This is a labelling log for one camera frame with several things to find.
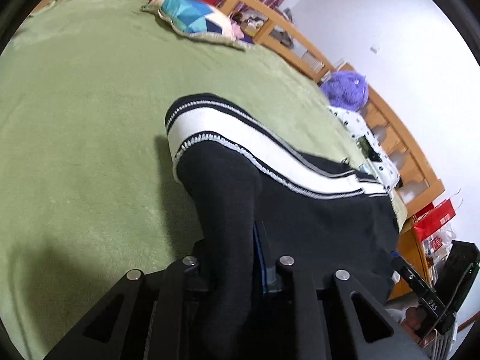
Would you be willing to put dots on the person's right hand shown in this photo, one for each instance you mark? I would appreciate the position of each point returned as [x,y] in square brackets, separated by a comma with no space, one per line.
[415,318]

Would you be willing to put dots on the green fleece blanket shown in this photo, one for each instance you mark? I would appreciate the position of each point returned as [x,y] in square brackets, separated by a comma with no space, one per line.
[93,120]

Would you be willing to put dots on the small dark object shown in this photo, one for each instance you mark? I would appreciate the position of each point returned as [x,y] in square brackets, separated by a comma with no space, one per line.
[371,150]

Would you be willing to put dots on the white slatted basket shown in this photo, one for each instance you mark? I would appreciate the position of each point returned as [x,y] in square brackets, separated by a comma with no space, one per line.
[442,347]

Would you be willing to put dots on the geometric patterned pillow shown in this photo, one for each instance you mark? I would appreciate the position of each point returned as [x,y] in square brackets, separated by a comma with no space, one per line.
[187,17]

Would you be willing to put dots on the white flower print pillow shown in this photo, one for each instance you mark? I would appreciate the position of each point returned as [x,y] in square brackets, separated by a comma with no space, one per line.
[386,165]

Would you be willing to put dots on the purple plush toy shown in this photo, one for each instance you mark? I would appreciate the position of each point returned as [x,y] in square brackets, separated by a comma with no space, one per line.
[347,90]

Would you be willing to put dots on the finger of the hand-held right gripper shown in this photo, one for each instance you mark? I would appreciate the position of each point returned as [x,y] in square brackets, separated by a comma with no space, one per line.
[408,273]

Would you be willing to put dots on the wooden bed frame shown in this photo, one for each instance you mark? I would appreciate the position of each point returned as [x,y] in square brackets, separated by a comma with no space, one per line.
[408,165]

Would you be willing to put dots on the red box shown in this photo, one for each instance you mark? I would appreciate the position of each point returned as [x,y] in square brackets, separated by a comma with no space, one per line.
[435,219]

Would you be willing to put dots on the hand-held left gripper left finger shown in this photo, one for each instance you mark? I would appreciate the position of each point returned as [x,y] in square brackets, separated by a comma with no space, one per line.
[165,300]

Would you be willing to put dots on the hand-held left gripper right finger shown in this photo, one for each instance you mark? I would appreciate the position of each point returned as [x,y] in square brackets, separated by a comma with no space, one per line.
[260,255]

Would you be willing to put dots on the black pants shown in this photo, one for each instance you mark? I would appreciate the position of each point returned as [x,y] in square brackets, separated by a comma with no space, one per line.
[225,195]

